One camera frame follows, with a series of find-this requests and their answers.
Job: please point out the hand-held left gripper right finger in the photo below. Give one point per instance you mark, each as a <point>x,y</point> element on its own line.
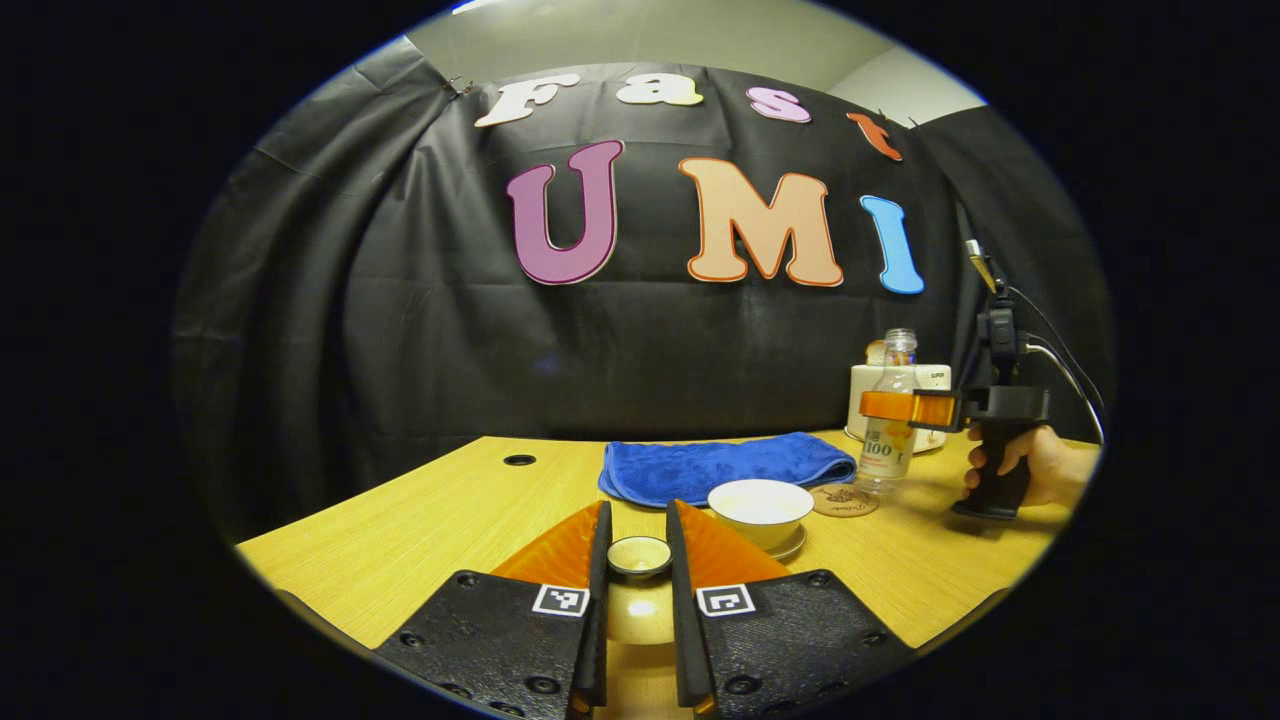
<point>790,640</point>

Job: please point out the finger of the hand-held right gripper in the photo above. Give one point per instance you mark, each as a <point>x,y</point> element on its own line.
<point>935,410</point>

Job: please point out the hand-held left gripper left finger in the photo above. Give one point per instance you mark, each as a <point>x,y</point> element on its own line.
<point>500,640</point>

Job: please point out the clear water bottle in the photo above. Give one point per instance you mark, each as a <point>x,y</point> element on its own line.
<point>887,455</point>

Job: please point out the round wooden coaster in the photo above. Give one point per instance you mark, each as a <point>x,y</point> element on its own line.
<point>845,500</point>

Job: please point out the cream teacup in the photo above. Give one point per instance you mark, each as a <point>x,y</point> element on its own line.
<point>760,510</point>

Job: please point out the cream teacup lid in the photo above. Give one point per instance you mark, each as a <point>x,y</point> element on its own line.
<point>640,610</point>

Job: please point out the white toaster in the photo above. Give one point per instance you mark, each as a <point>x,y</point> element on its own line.
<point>935,378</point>

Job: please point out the bread slice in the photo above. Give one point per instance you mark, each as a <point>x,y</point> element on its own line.
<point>875,353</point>

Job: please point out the cream saucer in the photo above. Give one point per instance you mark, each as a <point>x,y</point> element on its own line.
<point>792,548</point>

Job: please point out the blue towel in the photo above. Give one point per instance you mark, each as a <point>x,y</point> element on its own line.
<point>700,465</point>

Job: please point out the black backdrop cloth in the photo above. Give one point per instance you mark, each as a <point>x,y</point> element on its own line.
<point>400,350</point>

